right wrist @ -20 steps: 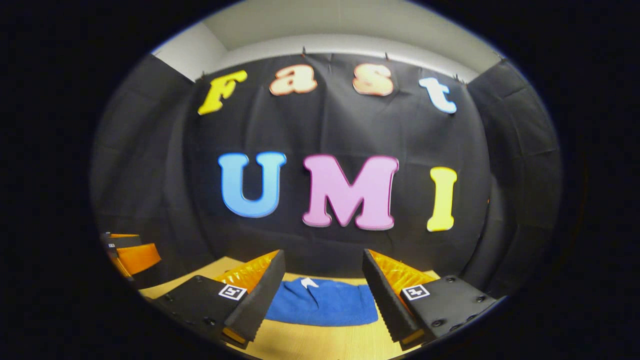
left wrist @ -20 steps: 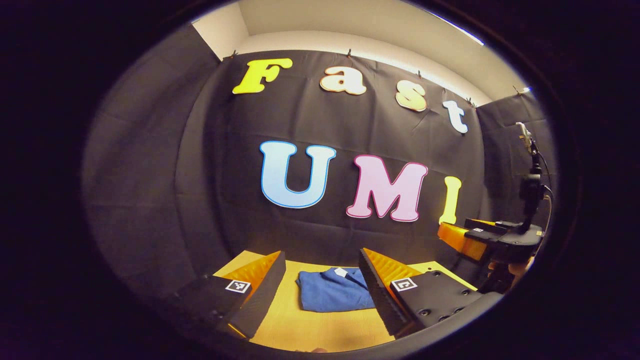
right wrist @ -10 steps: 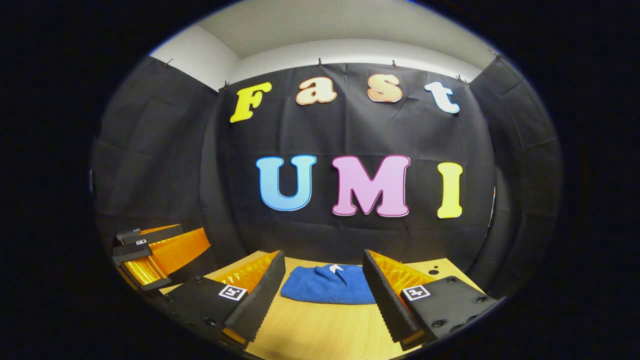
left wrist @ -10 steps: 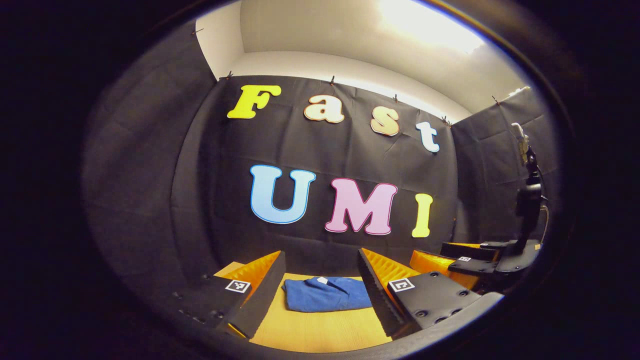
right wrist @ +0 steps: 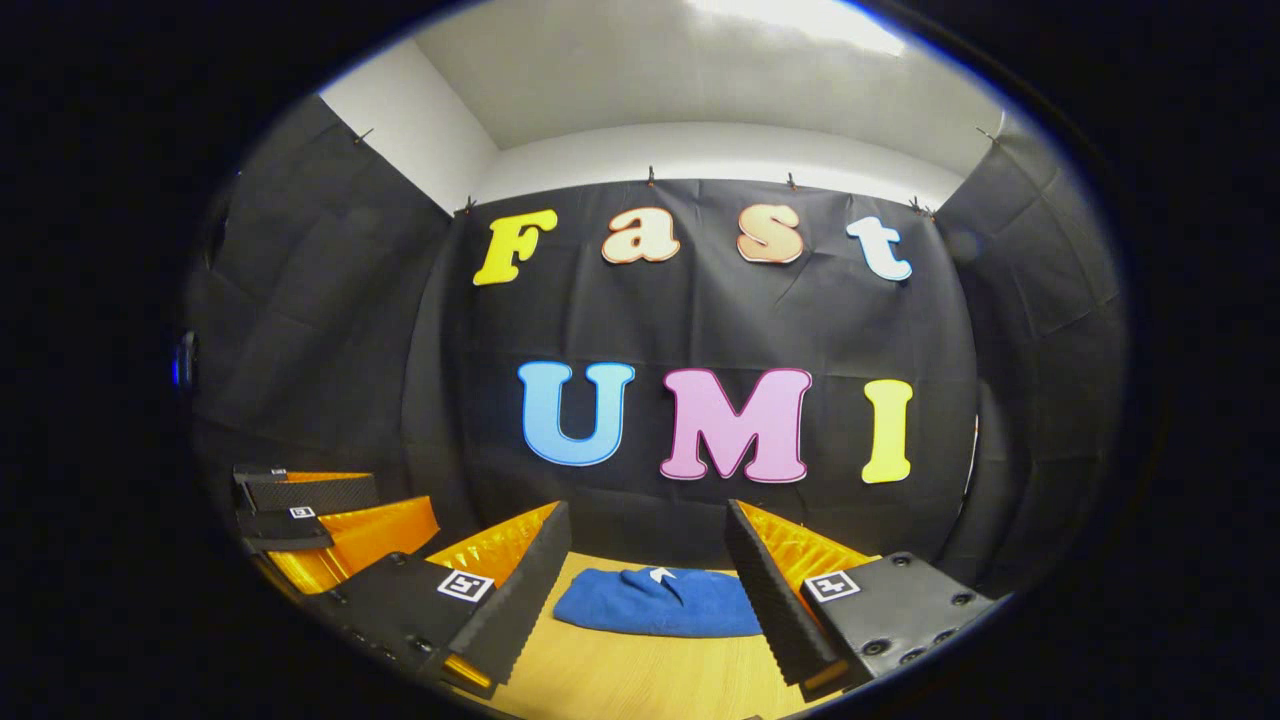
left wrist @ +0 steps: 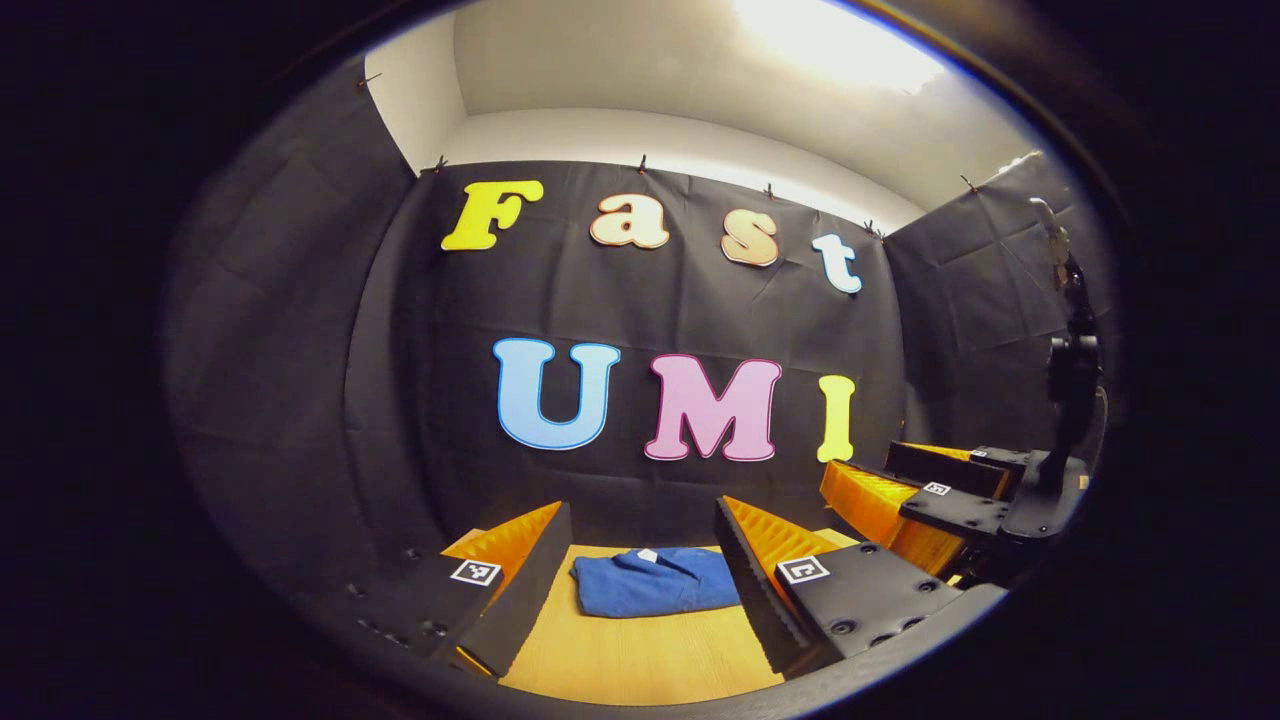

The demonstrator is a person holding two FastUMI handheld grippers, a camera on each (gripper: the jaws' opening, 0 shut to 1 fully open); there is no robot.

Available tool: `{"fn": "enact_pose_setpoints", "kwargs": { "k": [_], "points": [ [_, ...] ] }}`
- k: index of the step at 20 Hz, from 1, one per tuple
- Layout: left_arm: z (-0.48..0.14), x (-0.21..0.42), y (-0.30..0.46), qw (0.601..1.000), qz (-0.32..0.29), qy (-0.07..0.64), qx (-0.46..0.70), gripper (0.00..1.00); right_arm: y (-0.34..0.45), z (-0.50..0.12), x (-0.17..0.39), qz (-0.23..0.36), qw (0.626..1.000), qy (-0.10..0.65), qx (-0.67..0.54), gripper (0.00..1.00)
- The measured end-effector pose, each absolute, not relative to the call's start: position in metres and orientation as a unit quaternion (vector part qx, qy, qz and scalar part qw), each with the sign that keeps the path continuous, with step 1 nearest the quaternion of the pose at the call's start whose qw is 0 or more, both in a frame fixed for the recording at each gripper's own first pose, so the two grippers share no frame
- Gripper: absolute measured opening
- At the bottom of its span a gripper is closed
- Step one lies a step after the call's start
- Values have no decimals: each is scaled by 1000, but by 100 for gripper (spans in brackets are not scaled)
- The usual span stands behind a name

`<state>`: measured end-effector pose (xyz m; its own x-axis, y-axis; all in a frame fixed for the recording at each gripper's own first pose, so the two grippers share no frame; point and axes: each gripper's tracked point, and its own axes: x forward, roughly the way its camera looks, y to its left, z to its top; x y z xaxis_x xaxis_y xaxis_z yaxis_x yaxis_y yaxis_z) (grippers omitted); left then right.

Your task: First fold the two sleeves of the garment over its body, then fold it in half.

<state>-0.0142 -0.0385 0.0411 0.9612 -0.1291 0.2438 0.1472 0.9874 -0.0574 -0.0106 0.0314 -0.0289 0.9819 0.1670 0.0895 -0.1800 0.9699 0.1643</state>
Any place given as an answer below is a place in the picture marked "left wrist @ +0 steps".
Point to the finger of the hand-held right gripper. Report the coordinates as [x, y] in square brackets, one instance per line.
[940, 465]
[960, 510]

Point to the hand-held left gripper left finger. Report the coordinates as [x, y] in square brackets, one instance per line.
[525, 600]

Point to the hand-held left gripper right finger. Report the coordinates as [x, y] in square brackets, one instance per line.
[755, 590]

